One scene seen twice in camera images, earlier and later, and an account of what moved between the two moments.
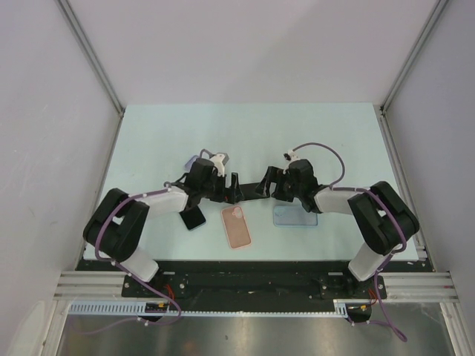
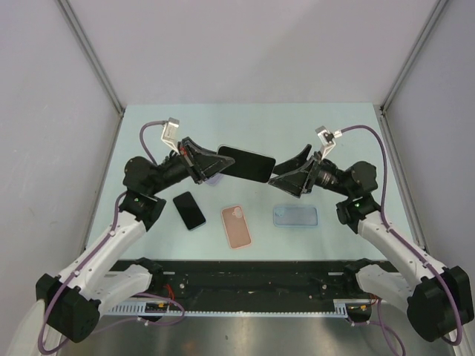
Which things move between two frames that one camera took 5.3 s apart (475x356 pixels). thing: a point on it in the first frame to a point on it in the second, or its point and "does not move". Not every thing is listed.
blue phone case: x=294 y=216 does not move
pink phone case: x=236 y=226 does not move
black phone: x=249 y=191 to x=248 y=165
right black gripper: x=271 y=176 to x=300 y=179
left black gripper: x=234 y=191 to x=202 y=166
